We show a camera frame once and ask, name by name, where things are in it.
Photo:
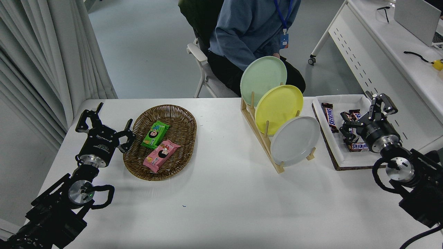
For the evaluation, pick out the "white tray with cork base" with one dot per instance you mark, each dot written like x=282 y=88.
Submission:
x=332 y=148

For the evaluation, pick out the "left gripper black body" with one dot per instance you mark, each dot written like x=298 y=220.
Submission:
x=100 y=143

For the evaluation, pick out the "pink snack pack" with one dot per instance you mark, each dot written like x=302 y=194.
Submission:
x=161 y=155

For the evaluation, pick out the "wooden plate rack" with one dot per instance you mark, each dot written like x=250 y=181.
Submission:
x=263 y=145

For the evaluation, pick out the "white office chair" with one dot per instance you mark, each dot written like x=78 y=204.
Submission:
x=195 y=52

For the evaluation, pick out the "yellow plate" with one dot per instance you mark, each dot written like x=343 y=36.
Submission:
x=278 y=109

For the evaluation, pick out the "black-rimmed glasses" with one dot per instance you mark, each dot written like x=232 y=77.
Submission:
x=385 y=12

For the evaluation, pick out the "white desk with perforated panel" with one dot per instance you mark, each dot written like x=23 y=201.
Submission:
x=387 y=48

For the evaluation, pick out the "pale grey curtain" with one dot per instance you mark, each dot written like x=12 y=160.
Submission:
x=41 y=62

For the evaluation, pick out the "person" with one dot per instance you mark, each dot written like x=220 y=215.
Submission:
x=242 y=31

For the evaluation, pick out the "silver laptop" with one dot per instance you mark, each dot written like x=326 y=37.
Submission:
x=415 y=19

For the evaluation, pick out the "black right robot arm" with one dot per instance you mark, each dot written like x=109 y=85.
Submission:
x=420 y=193

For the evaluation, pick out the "pale green plate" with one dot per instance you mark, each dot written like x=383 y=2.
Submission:
x=259 y=76

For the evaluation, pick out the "green snack pack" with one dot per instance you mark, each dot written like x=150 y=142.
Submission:
x=155 y=135

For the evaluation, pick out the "small yellow object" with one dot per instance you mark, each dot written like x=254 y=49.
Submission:
x=438 y=65

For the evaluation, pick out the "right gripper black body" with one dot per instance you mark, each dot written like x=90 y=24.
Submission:
x=379 y=130

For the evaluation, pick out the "brown wicker basket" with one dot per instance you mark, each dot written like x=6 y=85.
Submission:
x=180 y=138

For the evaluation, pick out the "brown Snickers chocolate bar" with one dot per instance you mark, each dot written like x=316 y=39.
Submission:
x=345 y=114
x=358 y=147
x=329 y=117
x=355 y=113

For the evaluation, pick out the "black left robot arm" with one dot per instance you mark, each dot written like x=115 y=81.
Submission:
x=52 y=214

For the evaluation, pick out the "grey plate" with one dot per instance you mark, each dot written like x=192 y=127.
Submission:
x=294 y=141

